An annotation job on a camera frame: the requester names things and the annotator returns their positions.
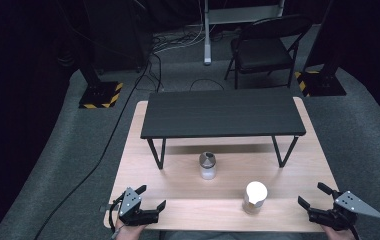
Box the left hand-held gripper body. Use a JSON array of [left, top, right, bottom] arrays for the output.
[[117, 187, 161, 227]]

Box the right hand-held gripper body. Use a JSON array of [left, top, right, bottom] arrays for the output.
[[307, 189, 380, 232]]

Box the spice jar with white lid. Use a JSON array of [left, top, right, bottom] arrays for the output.
[[241, 180, 269, 215]]

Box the glass shaker with silver lid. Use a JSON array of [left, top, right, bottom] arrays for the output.
[[198, 151, 218, 181]]

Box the black shelf with metal legs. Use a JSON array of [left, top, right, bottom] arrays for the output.
[[139, 88, 308, 171]]

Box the person's left hand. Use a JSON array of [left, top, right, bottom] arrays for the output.
[[115, 218, 148, 240]]

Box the person's right hand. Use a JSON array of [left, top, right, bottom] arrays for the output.
[[320, 223, 358, 240]]

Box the black stand with striped base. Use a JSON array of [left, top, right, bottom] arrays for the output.
[[76, 49, 125, 110], [294, 0, 348, 99]]

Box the black folding chair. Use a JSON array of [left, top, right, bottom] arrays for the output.
[[223, 14, 314, 91]]

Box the white metal stand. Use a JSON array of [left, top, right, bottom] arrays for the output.
[[203, 0, 286, 66]]

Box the left hand-held gripper cable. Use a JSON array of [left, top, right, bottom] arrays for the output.
[[108, 193, 126, 240]]

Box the long black floor cable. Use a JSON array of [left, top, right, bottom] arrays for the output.
[[32, 53, 164, 240]]

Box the looped black cable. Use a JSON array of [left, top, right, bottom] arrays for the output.
[[189, 78, 225, 92]]

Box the bundle of floor cables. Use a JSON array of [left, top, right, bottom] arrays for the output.
[[151, 23, 242, 55]]

